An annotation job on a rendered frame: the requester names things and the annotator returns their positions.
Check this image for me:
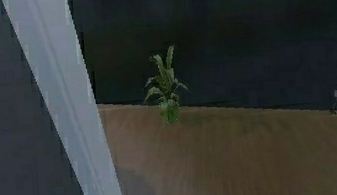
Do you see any green potted house plant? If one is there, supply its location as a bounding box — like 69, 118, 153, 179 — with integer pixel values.
139, 44, 194, 127

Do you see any white door frame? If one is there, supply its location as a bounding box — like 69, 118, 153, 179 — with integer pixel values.
0, 0, 127, 195

